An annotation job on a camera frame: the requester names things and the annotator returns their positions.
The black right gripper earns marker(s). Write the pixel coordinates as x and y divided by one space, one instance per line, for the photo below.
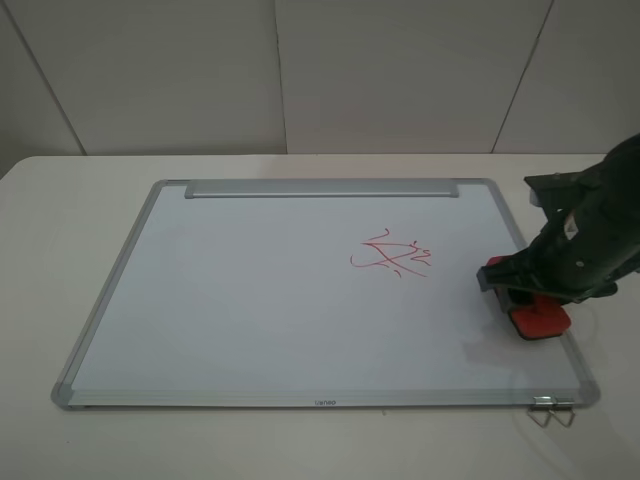
590 240

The red whiteboard eraser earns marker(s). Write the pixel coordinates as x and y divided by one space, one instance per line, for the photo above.
533 316

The white framed whiteboard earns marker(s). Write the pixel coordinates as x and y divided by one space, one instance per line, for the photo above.
314 294

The silver binder clip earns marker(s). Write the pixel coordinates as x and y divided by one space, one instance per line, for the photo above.
547 409

